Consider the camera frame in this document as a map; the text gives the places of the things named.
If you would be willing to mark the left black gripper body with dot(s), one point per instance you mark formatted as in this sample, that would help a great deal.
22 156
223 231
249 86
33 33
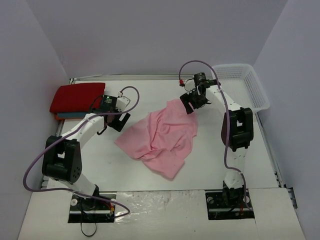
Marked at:
119 122

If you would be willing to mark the pink t shirt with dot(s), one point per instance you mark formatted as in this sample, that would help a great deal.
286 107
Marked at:
162 140

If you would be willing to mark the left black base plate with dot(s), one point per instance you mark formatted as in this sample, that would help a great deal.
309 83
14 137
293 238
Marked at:
88 210

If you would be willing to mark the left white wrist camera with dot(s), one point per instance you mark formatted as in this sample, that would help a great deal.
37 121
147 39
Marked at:
122 102

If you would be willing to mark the folded teal t shirt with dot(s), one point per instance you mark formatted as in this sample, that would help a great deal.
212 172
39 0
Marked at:
71 115

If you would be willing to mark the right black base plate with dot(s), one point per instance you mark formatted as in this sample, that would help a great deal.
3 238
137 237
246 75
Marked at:
218 209

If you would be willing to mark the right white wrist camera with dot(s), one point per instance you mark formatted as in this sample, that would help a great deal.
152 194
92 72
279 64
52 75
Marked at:
188 85

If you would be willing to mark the folded red t shirt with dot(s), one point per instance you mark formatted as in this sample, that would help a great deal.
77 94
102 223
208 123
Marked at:
76 97

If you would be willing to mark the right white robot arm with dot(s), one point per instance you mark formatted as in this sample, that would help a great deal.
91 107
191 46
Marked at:
237 130

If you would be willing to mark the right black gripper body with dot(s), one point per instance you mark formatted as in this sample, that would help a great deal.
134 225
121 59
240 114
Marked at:
192 100

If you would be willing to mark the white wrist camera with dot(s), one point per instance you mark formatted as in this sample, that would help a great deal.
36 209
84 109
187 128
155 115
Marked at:
122 102
188 85

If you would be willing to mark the white plastic basket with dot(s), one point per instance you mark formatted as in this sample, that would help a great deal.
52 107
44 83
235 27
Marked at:
242 84

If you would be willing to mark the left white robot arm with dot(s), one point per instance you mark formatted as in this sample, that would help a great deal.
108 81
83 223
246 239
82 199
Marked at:
63 162

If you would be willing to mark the white foam board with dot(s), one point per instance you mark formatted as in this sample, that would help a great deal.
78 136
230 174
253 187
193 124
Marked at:
164 215

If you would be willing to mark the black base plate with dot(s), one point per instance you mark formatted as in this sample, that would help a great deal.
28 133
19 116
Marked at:
88 210
218 209

